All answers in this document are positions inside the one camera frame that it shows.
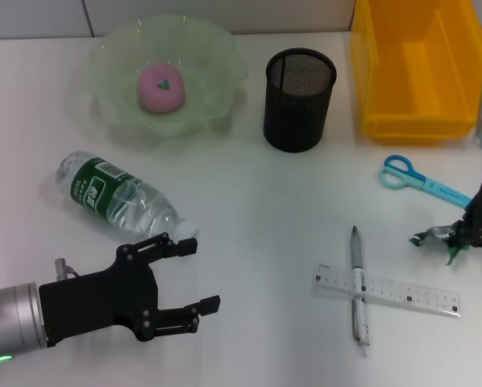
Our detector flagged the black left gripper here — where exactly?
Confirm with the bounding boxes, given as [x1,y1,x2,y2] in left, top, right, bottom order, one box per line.
[38,231,222,348]

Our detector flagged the green plastic wrapper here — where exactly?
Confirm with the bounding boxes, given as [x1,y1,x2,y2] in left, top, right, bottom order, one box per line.
[409,225,474,266]

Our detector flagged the clear green-label water bottle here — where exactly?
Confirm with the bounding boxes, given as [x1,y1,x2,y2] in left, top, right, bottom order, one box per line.
[55,151,200,245]

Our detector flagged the pink toy peach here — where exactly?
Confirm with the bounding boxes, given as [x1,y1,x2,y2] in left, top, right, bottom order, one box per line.
[138,64,185,115]

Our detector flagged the blue scissors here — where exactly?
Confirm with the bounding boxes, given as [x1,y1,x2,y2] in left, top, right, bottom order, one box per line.
[377,154,474,209]

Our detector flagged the clear plastic ruler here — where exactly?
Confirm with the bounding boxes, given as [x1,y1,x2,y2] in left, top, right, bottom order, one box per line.
[313,262,463,319]

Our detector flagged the grey white pen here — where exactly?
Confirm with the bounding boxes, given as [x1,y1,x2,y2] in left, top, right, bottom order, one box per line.
[349,225,371,358]

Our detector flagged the black mesh pen holder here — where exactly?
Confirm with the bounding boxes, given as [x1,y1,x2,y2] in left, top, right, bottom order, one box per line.
[263,48,338,153]

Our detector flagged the translucent green fruit bowl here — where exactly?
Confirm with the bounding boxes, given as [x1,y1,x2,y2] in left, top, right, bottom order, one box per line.
[88,14,249,140]

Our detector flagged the yellow plastic bin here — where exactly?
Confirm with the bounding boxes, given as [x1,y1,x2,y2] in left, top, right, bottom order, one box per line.
[348,0,482,143]

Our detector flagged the left gripper cable with plug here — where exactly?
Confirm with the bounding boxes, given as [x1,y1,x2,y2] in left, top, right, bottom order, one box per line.
[53,257,83,281]

